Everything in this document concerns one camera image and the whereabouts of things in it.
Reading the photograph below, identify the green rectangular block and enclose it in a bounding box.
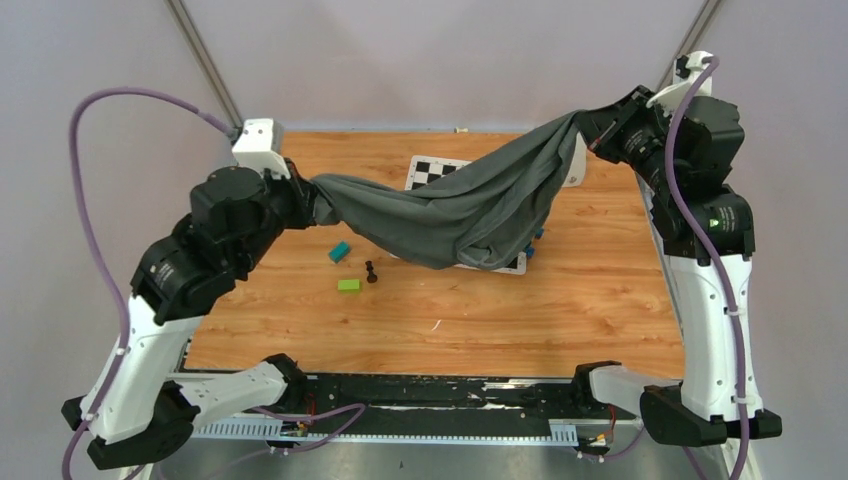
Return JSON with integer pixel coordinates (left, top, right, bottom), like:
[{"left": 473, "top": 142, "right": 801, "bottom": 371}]
[{"left": 337, "top": 279, "right": 362, "bottom": 293}]

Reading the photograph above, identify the black white checkerboard mat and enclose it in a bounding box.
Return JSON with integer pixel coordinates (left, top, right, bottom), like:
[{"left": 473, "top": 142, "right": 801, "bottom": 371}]
[{"left": 404, "top": 155, "right": 535, "bottom": 275}]

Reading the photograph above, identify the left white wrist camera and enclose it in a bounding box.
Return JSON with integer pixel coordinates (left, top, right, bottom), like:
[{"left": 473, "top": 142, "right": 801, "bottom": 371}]
[{"left": 232, "top": 118, "right": 291, "bottom": 180}]

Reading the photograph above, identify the white wedge stand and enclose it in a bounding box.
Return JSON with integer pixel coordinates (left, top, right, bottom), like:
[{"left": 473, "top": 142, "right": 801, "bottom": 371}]
[{"left": 562, "top": 133, "right": 587, "bottom": 188}]

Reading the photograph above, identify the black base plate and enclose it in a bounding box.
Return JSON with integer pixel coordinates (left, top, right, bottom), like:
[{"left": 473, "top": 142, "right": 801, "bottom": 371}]
[{"left": 279, "top": 374, "right": 624, "bottom": 442}]

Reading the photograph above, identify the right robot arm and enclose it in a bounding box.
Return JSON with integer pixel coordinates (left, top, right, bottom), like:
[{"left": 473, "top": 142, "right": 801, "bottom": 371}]
[{"left": 570, "top": 87, "right": 783, "bottom": 447}]

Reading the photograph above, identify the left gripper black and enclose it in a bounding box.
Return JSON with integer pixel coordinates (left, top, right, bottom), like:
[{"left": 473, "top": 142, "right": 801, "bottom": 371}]
[{"left": 237, "top": 156, "right": 323, "bottom": 272}]

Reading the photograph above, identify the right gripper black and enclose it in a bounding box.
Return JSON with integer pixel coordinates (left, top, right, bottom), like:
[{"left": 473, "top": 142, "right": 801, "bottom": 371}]
[{"left": 572, "top": 85, "right": 680, "bottom": 193}]

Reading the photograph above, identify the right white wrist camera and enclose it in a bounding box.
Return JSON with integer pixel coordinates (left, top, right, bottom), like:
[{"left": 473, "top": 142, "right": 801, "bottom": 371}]
[{"left": 646, "top": 51, "right": 713, "bottom": 115}]

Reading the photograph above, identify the teal rectangular block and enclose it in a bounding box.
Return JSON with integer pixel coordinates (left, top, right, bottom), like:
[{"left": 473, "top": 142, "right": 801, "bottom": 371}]
[{"left": 328, "top": 241, "right": 352, "bottom": 264}]

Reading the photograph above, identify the grey t-shirt garment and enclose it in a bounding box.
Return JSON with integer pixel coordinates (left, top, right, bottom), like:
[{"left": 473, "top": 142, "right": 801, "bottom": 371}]
[{"left": 310, "top": 112, "right": 579, "bottom": 270}]

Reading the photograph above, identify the aluminium frame rail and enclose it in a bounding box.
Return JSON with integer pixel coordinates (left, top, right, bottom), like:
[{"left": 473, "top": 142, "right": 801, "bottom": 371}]
[{"left": 119, "top": 370, "right": 763, "bottom": 480}]

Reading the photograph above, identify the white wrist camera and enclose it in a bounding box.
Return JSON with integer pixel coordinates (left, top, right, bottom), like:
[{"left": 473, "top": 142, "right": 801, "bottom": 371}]
[
  {"left": 646, "top": 51, "right": 713, "bottom": 115},
  {"left": 232, "top": 118, "right": 291, "bottom": 180}
]

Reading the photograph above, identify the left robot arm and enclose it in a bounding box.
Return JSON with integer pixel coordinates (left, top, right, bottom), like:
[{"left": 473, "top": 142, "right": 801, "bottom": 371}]
[{"left": 62, "top": 167, "right": 316, "bottom": 470}]

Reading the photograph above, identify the black chess piece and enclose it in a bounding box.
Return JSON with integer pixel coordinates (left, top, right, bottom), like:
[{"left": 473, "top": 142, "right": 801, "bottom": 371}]
[{"left": 365, "top": 260, "right": 378, "bottom": 284}]

